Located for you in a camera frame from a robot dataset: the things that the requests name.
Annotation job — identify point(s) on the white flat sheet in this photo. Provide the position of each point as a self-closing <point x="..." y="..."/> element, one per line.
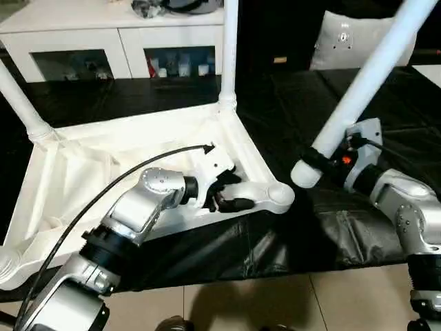
<point x="428" y="73"/>

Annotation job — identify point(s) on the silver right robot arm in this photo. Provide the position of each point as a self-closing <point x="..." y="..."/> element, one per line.
<point x="406" y="214"/>

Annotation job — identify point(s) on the black table mat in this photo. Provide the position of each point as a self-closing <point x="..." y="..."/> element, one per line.
<point x="344" y="234"/>

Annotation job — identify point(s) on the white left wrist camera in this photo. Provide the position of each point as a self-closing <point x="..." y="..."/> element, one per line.
<point x="217" y="164"/>

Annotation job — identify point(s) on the white glass-door cabinet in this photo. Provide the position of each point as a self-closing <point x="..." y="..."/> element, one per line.
<point x="69" y="38"/>

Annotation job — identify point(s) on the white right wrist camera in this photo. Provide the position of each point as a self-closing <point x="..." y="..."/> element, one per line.
<point x="366" y="134"/>

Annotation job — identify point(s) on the white plastic table leg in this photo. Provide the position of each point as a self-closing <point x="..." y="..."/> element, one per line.
<point x="8" y="262"/>
<point x="21" y="103"/>
<point x="229" y="48"/>
<point x="365" y="76"/>

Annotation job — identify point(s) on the grey carry case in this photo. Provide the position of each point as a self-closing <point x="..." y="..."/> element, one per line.
<point x="179" y="5"/>

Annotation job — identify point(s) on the white plastic table top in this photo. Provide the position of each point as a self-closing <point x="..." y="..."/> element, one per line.
<point x="103" y="152"/>

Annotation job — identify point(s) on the light grey cushion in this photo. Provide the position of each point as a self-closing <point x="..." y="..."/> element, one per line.
<point x="344" y="41"/>

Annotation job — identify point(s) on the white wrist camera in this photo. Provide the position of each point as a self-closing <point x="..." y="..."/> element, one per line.
<point x="217" y="164"/>
<point x="366" y="134"/>

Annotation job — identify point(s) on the black tall cabinet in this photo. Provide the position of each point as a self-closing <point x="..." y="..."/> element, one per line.
<point x="275" y="31"/>

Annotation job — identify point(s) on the black robot foot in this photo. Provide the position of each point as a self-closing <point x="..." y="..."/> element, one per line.
<point x="172" y="325"/>

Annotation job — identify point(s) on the small yellow label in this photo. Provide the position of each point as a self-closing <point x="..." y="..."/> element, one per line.
<point x="280" y="60"/>

